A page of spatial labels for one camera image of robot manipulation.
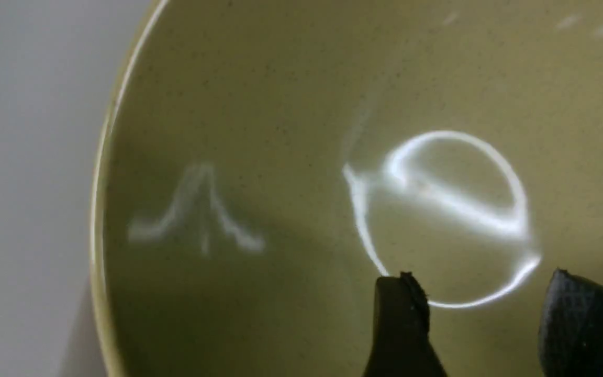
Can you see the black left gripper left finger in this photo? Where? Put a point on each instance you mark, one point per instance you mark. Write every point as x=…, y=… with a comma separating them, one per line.
x=400, y=332

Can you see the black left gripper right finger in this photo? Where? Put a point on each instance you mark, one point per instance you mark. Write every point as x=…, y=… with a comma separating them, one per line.
x=570, y=337

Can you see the yellow noodle bowl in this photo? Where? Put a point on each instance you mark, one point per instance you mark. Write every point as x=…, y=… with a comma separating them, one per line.
x=264, y=162

